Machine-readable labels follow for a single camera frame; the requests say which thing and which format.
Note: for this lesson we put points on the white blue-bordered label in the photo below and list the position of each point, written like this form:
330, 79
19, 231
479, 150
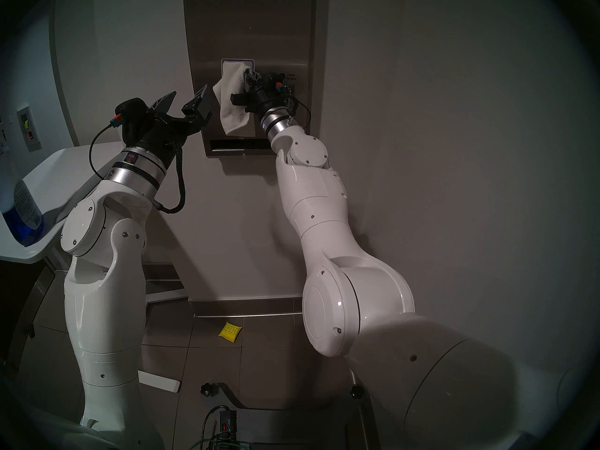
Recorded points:
236, 60

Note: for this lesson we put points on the dark robot base platform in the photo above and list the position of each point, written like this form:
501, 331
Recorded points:
281, 425

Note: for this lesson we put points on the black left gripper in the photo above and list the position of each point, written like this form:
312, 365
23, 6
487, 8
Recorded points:
164, 132

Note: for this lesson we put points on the stainless steel wall dispenser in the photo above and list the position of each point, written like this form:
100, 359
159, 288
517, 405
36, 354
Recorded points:
253, 22

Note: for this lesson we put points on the black knob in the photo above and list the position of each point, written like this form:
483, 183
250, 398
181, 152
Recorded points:
209, 390
357, 392

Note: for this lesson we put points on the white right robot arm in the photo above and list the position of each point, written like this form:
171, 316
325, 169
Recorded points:
328, 219

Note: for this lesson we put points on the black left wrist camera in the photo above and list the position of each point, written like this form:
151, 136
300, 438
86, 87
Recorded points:
131, 118

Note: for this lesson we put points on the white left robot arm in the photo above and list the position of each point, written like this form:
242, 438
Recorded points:
103, 313

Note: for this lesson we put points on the yellow sponge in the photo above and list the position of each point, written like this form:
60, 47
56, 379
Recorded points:
230, 332

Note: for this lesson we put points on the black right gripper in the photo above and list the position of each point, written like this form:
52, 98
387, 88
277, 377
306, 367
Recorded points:
262, 100

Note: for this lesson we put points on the grey wall outlet plate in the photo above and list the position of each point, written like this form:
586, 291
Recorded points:
29, 130

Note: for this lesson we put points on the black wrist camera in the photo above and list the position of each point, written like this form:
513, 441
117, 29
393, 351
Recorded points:
275, 80
131, 118

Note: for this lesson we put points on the blue liquid spray bottle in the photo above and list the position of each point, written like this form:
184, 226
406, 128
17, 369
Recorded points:
26, 228

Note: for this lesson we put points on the black power box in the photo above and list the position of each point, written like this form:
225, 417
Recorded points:
227, 424

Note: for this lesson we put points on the white terry cloth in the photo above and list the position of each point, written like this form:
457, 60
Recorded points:
234, 111

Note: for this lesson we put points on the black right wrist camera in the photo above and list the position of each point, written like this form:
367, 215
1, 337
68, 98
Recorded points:
275, 80

